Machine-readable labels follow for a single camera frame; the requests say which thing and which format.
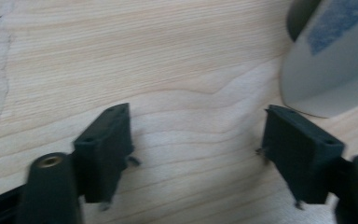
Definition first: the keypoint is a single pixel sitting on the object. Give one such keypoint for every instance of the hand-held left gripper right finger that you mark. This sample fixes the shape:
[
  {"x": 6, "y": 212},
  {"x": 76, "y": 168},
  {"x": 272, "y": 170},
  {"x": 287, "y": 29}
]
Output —
[{"x": 301, "y": 155}]

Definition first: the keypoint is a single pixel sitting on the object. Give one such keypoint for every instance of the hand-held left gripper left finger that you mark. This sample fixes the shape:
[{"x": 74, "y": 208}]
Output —
[{"x": 102, "y": 155}]

